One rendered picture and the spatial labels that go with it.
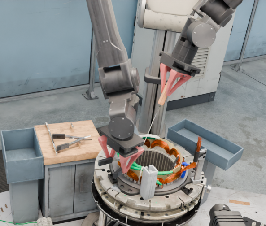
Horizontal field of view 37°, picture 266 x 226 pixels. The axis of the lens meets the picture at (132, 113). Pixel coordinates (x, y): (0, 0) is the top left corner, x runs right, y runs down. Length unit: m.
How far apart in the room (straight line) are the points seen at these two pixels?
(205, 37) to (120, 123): 0.28
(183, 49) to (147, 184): 0.35
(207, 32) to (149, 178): 0.38
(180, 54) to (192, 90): 2.78
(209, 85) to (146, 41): 0.83
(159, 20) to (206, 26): 0.48
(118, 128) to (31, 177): 0.48
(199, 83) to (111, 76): 2.95
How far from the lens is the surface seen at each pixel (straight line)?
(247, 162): 3.28
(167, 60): 1.01
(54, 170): 1.26
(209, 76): 3.85
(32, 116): 3.46
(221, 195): 1.63
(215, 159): 1.34
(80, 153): 1.23
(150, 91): 1.53
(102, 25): 0.86
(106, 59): 0.87
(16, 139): 1.36
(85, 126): 1.36
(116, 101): 0.87
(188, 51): 1.00
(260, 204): 1.65
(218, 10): 1.00
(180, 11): 1.37
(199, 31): 0.93
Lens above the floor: 1.80
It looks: 30 degrees down
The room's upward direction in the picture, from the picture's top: 7 degrees clockwise
